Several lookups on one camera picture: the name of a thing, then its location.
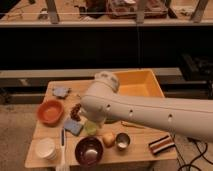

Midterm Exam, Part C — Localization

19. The yellow banana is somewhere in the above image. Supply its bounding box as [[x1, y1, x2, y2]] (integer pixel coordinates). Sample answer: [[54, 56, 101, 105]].
[[121, 121, 145, 129]]

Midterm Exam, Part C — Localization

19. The orange bowl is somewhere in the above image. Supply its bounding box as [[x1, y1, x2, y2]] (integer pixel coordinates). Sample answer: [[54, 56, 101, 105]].
[[36, 100, 64, 126]]

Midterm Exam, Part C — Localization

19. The wooden table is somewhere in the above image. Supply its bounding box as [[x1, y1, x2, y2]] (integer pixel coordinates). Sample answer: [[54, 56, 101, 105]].
[[25, 80, 177, 168]]

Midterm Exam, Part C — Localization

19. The white paper cup stack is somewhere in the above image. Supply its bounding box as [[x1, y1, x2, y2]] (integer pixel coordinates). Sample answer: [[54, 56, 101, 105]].
[[35, 138, 56, 160]]

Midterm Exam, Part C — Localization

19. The green cup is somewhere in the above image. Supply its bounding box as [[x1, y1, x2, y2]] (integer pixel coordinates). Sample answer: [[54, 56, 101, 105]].
[[84, 120, 98, 135]]

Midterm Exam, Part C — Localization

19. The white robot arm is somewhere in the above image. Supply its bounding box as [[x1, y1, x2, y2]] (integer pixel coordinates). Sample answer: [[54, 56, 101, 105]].
[[80, 71, 213, 142]]

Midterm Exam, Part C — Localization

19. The bunch of dark grapes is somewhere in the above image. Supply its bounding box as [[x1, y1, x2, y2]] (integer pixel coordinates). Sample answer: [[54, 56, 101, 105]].
[[70, 103, 81, 121]]

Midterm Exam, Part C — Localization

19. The yellow plastic bin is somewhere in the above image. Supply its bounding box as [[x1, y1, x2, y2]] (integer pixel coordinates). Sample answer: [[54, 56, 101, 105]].
[[115, 69, 164, 98]]

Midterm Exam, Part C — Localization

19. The black cable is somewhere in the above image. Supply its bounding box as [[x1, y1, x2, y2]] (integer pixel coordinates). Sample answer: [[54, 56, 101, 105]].
[[171, 133, 213, 171]]

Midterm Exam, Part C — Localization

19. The blue sponge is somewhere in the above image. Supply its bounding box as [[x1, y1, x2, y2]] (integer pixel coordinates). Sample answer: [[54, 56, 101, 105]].
[[64, 119, 83, 136]]

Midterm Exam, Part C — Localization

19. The dark purple bowl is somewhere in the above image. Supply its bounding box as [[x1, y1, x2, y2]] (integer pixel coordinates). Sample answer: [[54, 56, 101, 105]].
[[75, 137, 103, 167]]

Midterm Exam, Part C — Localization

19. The small metal cup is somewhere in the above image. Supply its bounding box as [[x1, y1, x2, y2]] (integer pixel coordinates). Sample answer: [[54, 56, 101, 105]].
[[115, 133, 130, 150]]

